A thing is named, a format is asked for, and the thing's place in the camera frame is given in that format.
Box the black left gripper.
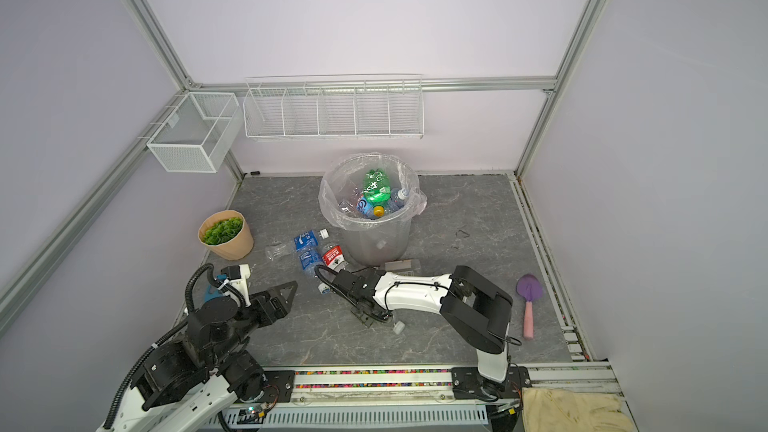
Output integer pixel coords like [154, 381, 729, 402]
[208, 281, 298, 366]

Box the large clear bottle colourful label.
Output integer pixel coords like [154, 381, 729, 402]
[339, 187, 376, 220]

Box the blue label bottle white cap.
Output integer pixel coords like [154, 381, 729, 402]
[389, 188, 409, 210]

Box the crushed green bottle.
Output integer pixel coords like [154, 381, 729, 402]
[362, 169, 391, 209]

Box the green label clear bottle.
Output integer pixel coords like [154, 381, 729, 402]
[393, 320, 406, 335]

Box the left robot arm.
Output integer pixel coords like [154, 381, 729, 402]
[100, 263, 298, 431]

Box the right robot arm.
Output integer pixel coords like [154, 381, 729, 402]
[314, 265, 513, 385]

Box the blue label bottle near bin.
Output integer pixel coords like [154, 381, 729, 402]
[294, 229, 329, 279]

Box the grey mesh waste bin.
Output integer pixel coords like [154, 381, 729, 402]
[323, 154, 420, 268]

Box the clear plastic bin liner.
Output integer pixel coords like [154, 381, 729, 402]
[318, 152, 427, 232]

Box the red label clear bottle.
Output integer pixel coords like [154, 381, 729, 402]
[320, 243, 348, 272]

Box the clear crushed bottle left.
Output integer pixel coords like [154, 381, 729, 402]
[265, 241, 296, 262]

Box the white yellow label clear bottle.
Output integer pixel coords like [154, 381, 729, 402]
[384, 259, 421, 275]

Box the beige pot with green plant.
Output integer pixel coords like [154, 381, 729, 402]
[198, 210, 254, 261]

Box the purple plastic scoop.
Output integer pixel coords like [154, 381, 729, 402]
[516, 274, 544, 303]

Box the pink stick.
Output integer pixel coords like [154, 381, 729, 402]
[523, 301, 534, 340]

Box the white mesh box basket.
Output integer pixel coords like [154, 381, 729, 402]
[147, 92, 244, 173]

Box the beige cloth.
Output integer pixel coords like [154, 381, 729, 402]
[522, 388, 634, 432]

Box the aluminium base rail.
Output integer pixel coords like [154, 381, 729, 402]
[119, 362, 625, 432]

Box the white wire wall shelf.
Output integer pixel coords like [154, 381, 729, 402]
[243, 74, 425, 140]

